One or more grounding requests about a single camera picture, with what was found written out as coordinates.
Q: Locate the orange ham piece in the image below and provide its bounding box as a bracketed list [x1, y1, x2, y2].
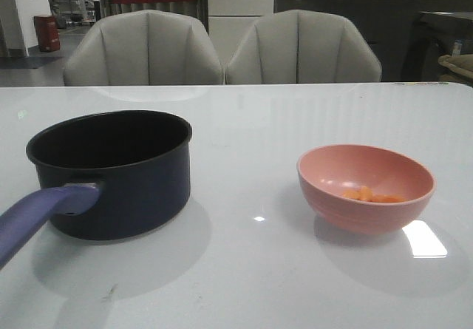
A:
[342, 189, 361, 200]
[370, 194, 406, 203]
[359, 186, 373, 202]

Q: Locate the pink plastic bowl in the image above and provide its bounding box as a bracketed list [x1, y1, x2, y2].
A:
[297, 144, 436, 234]

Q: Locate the right grey upholstered chair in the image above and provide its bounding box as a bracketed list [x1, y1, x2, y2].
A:
[225, 10, 382, 84]

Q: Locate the grey upholstered chair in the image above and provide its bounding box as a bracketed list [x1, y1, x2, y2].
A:
[225, 10, 382, 84]
[63, 10, 223, 87]

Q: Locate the left grey upholstered chair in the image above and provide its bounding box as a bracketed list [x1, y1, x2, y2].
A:
[63, 10, 223, 87]

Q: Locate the white drawer cabinet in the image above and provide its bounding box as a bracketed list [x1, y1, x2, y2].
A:
[207, 0, 273, 65]

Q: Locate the grey counter with white top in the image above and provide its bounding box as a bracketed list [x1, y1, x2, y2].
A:
[274, 0, 472, 81]

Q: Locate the red bin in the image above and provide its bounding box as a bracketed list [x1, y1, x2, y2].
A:
[33, 15, 61, 52]

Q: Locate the beige cushion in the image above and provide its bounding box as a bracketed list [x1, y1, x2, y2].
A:
[438, 54, 472, 84]

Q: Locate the dark blue saucepan purple handle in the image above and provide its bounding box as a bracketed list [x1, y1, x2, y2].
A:
[1, 110, 192, 264]

